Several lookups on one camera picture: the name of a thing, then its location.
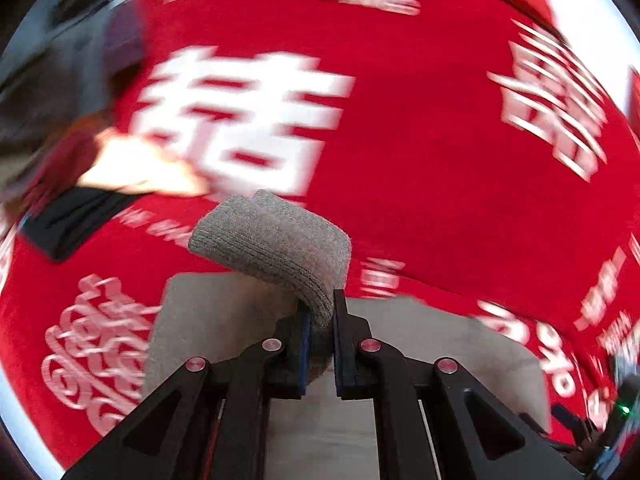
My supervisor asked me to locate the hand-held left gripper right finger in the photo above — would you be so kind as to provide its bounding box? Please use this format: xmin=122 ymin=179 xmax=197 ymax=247
xmin=333 ymin=289 xmax=584 ymax=480

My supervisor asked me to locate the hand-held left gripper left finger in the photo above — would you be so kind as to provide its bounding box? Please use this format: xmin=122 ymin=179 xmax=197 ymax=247
xmin=62 ymin=300 xmax=313 ymax=480

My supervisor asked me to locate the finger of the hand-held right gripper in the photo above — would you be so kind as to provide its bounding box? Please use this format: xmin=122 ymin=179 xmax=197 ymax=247
xmin=520 ymin=402 xmax=601 ymax=453

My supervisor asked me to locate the grey knit garment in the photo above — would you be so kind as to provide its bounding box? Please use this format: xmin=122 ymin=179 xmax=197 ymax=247
xmin=142 ymin=190 xmax=551 ymax=480

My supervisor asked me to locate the red printed blanket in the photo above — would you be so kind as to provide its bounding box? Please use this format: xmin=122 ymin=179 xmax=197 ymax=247
xmin=0 ymin=0 xmax=640 ymax=471

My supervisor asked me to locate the cream cloth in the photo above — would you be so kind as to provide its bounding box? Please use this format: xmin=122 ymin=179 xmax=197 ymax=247
xmin=77 ymin=127 xmax=211 ymax=198

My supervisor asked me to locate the maroon cloth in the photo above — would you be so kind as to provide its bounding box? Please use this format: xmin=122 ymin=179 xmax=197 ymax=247
xmin=10 ymin=130 xmax=101 ymax=221

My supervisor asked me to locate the dark grey cloth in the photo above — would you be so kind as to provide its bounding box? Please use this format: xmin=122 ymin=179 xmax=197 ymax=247
xmin=0 ymin=0 xmax=146 ymax=161

